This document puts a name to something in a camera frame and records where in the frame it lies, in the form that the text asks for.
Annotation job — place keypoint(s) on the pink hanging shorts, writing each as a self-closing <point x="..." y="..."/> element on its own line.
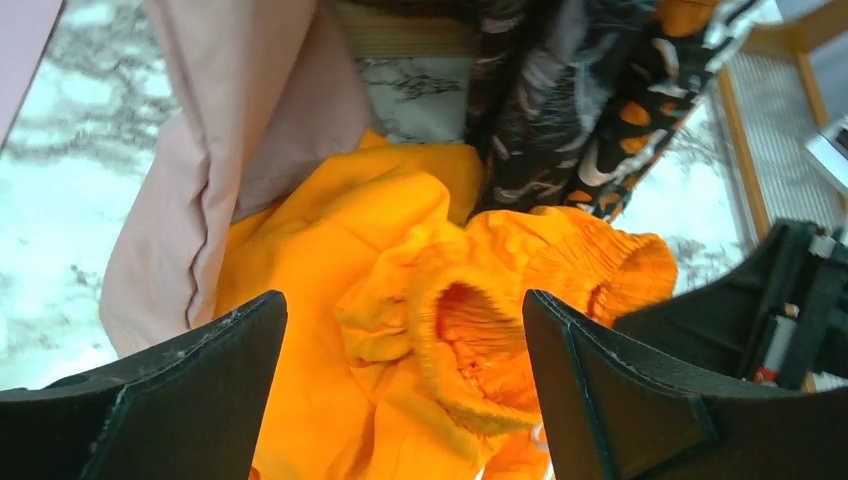
<point x="267" y="91"/>

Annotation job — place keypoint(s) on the pink clipboard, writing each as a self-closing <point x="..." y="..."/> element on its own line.
<point x="26" y="27"/>

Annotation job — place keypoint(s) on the dark patterned hanging shorts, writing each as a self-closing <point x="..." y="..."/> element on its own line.
<point x="543" y="72"/>

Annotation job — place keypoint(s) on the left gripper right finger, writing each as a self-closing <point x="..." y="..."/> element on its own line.
<point x="615" y="408"/>

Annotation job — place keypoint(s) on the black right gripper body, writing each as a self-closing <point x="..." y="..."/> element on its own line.
<point x="797" y="278"/>

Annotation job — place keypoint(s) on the wooden tiered rack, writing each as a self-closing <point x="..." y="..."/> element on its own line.
<point x="772" y="105"/>

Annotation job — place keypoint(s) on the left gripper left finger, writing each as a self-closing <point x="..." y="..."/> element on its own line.
<point x="188" y="408"/>

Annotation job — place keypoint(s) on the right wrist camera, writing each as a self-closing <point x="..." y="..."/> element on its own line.
<point x="826" y="150"/>

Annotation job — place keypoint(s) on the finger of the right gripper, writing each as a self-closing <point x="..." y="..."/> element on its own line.
<point x="726" y="325"/>

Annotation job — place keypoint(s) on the wooden clothes rack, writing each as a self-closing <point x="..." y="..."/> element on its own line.
<point x="377" y="33"/>

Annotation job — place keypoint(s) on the orange camouflage hanging shorts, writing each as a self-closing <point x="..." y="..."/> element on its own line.
<point x="681" y="50"/>

